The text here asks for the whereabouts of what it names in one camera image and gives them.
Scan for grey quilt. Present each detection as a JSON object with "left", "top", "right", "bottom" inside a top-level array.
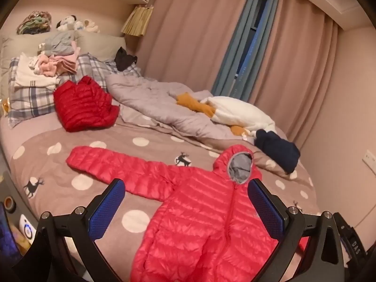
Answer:
[{"left": 105, "top": 73, "right": 256, "bottom": 150}]

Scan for black cloth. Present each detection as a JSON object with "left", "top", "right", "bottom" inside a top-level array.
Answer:
[{"left": 114, "top": 47, "right": 138, "bottom": 71}]

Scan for green patterned bag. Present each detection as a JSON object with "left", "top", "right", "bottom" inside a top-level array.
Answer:
[{"left": 16, "top": 11, "right": 53, "bottom": 35}]

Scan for white wall socket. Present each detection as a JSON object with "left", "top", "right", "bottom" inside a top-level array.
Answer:
[{"left": 362, "top": 150, "right": 376, "bottom": 177}]

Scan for navy folded garment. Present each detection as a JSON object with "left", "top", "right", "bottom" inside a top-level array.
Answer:
[{"left": 254, "top": 129, "right": 301, "bottom": 174}]

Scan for grey-green pillow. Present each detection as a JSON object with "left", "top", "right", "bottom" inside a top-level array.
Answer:
[
  {"left": 75, "top": 31, "right": 127, "bottom": 62},
  {"left": 0, "top": 35, "right": 49, "bottom": 78}
]

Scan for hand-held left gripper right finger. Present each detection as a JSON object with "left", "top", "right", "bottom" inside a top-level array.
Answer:
[{"left": 247, "top": 179, "right": 345, "bottom": 282}]

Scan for white goose plush toy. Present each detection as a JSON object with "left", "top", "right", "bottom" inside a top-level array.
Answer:
[{"left": 176, "top": 92, "right": 277, "bottom": 138}]

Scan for plaid pillow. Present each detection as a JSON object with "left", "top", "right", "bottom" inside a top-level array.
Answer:
[
  {"left": 8, "top": 57, "right": 63, "bottom": 128},
  {"left": 59, "top": 53, "right": 142, "bottom": 94}
]

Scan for pink-red hooded down jacket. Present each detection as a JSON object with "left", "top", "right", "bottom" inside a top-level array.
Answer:
[{"left": 66, "top": 145, "right": 309, "bottom": 282}]

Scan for pink curtain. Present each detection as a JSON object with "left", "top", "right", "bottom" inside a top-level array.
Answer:
[
  {"left": 137, "top": 0, "right": 259, "bottom": 94},
  {"left": 250, "top": 0, "right": 351, "bottom": 153}
]

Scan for pink folded clothes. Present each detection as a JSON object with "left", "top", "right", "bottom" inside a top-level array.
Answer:
[{"left": 34, "top": 47, "right": 81, "bottom": 77}]

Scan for white round device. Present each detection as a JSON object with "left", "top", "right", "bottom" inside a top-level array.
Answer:
[{"left": 18, "top": 214, "right": 37, "bottom": 246}]

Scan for grey folded garment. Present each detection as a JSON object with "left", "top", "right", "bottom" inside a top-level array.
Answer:
[{"left": 38, "top": 30, "right": 81, "bottom": 56}]

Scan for blue curtain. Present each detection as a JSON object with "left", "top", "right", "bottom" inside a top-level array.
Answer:
[{"left": 211, "top": 0, "right": 283, "bottom": 100}]

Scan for beige plush toy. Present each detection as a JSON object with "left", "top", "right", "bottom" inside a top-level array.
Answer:
[{"left": 82, "top": 20, "right": 100, "bottom": 33}]

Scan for straw fringe hanging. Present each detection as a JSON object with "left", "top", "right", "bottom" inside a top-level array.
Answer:
[{"left": 121, "top": 5, "right": 154, "bottom": 36}]

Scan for white folded garment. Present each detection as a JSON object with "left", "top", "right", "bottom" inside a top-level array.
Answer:
[{"left": 14, "top": 53, "right": 60, "bottom": 89}]

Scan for polka dot deer blanket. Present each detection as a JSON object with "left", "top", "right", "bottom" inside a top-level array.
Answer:
[{"left": 6, "top": 117, "right": 322, "bottom": 282}]

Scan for dark red folded down jacket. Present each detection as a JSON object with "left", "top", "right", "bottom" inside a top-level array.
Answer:
[{"left": 53, "top": 76, "right": 120, "bottom": 133}]

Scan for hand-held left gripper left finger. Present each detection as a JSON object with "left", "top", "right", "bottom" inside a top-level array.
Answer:
[{"left": 35, "top": 179, "right": 126, "bottom": 282}]

